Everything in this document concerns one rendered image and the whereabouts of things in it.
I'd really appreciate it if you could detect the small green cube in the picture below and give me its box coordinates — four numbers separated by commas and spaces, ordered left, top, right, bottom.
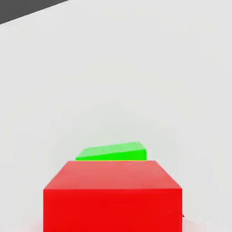
75, 141, 147, 161

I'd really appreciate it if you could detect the small red cube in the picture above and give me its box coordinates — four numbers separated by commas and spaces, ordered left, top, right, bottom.
43, 160, 183, 232

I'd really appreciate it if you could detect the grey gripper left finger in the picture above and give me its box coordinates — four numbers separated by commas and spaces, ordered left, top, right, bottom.
29, 222, 44, 232

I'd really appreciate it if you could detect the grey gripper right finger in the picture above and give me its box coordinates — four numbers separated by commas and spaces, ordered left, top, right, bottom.
182, 213, 201, 232

